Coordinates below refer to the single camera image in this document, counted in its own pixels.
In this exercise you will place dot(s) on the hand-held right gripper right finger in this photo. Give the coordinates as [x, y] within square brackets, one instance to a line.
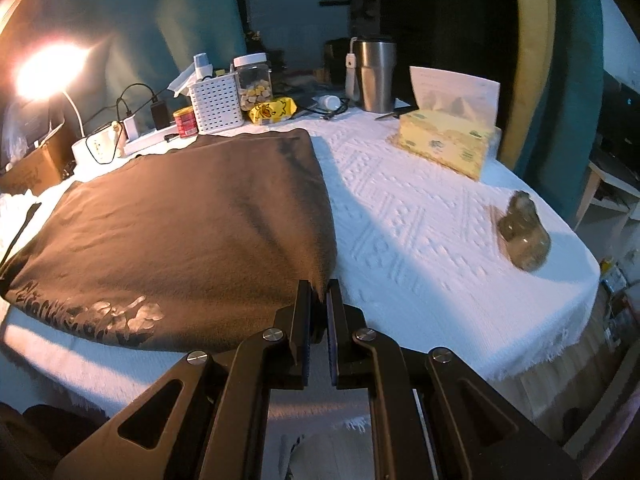
[331, 340]

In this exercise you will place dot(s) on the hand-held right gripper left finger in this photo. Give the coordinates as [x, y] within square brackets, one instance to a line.
[302, 340]

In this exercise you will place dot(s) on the black printed t-shirt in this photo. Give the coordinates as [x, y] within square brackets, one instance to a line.
[190, 230]

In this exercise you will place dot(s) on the brownish glass jar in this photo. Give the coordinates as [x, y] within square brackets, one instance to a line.
[522, 235]

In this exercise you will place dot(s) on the yellow tissue pack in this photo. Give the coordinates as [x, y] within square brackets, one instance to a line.
[440, 142]

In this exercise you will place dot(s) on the yellow snack packet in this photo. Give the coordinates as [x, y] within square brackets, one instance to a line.
[272, 110]

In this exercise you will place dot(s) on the black pen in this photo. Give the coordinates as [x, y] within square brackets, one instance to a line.
[395, 113]

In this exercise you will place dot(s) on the small white bottle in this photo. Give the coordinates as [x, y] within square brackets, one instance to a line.
[327, 102]

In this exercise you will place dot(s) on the red can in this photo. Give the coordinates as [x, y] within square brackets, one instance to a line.
[186, 124]

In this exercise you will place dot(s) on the white perforated basket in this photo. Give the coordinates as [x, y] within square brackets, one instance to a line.
[217, 105]

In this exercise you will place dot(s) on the white power strip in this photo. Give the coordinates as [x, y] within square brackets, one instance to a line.
[150, 141]

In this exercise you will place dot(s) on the clear snack jar white lid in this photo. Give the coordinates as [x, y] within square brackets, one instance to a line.
[252, 87]

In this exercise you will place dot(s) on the white slim bottle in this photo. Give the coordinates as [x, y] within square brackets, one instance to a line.
[351, 77]

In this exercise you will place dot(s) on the steel tumbler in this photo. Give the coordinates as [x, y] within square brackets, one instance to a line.
[377, 80]

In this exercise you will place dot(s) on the black charger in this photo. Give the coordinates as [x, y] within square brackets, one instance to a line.
[160, 116]

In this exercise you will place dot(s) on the cream printed mug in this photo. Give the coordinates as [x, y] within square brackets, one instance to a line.
[102, 150]

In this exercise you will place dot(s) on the white crumpled wrapper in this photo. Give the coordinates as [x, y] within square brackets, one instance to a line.
[182, 82]

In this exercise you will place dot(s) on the white plastic tube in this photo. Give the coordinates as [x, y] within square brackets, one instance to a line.
[202, 65]

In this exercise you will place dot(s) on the white side shelf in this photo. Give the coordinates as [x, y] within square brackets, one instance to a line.
[600, 175]

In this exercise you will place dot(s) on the brown cardboard box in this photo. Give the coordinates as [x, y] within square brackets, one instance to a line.
[30, 170]

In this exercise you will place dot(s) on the white desk lamp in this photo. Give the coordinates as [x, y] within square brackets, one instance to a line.
[75, 110]

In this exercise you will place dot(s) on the teal and yellow chair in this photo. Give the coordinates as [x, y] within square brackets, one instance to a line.
[560, 110]

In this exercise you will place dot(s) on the clear plastic bag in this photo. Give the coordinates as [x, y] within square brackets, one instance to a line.
[12, 140]

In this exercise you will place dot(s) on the black appliance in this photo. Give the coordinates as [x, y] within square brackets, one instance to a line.
[622, 125]

